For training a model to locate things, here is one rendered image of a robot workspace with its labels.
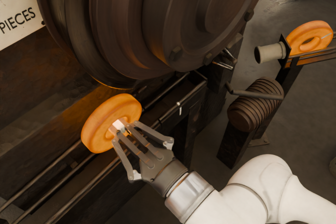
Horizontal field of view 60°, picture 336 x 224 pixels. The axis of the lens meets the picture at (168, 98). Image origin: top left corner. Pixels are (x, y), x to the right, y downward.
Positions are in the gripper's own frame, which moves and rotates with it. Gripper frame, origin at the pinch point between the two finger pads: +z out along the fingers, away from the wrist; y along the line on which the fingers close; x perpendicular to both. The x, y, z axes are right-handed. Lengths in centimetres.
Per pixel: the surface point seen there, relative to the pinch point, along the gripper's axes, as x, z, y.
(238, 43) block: -5.4, -3.4, 44.3
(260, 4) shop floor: -87, 42, 163
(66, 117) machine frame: 0.1, 7.6, -6.8
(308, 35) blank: -9, -16, 67
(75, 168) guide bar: -16.3, 3.8, -11.8
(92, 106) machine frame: -2.2, 7.5, -0.4
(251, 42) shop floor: -86, 23, 125
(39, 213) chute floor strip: -22.0, 3.2, -25.3
